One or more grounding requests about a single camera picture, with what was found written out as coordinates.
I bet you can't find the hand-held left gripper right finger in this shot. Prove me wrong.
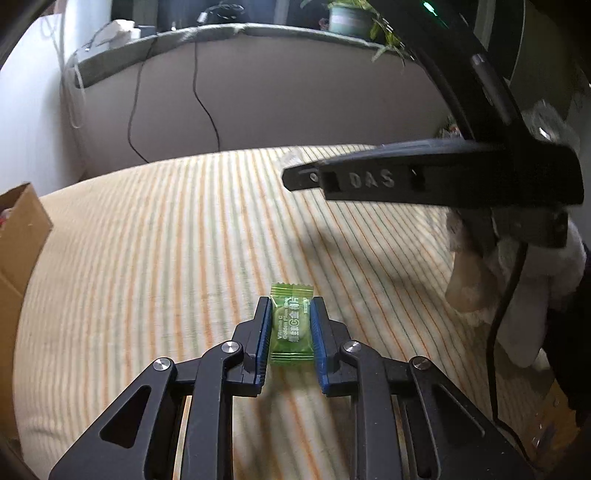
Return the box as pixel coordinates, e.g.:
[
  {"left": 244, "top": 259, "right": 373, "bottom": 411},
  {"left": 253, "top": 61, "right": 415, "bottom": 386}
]
[{"left": 309, "top": 296, "right": 536, "bottom": 480}]

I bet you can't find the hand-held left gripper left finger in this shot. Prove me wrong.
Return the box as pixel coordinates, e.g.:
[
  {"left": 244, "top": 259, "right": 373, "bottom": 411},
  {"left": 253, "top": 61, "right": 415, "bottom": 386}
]
[{"left": 48, "top": 296, "right": 273, "bottom": 480}]

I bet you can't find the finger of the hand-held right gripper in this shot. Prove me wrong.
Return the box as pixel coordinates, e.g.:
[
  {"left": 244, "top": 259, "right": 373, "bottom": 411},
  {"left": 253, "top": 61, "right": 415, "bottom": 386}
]
[{"left": 281, "top": 159, "right": 324, "bottom": 192}]

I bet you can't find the green candy packet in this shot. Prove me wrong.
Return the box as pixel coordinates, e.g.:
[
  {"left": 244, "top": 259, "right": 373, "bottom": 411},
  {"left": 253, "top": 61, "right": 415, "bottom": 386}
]
[{"left": 269, "top": 281, "right": 315, "bottom": 366}]

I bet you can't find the cardboard box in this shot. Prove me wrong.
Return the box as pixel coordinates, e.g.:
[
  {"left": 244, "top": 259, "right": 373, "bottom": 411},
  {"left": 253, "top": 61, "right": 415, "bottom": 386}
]
[{"left": 0, "top": 182, "right": 54, "bottom": 324}]

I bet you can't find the potted spider plant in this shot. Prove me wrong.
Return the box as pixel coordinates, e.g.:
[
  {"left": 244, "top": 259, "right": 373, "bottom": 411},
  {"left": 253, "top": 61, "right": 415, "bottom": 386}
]
[{"left": 300, "top": 0, "right": 413, "bottom": 66}]

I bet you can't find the white power adapter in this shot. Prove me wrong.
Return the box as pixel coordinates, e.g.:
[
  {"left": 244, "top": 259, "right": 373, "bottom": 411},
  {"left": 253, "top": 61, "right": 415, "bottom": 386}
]
[{"left": 95, "top": 21, "right": 139, "bottom": 47}]

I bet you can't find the white wardrobe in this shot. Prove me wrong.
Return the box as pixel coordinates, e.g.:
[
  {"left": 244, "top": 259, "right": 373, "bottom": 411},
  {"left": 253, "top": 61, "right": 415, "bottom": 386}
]
[{"left": 0, "top": 0, "right": 88, "bottom": 195}]

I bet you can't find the black power cable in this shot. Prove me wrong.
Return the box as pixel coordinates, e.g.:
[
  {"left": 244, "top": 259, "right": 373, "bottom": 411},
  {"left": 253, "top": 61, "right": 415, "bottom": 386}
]
[
  {"left": 127, "top": 39, "right": 157, "bottom": 163},
  {"left": 191, "top": 41, "right": 221, "bottom": 151}
]

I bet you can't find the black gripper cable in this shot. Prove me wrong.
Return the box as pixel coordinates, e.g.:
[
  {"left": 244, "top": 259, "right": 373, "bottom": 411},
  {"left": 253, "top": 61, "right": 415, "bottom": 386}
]
[{"left": 488, "top": 240, "right": 532, "bottom": 462}]

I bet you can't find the white cable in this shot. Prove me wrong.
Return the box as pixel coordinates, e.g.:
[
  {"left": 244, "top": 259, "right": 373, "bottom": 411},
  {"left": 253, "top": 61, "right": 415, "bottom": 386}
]
[{"left": 46, "top": 14, "right": 88, "bottom": 130}]

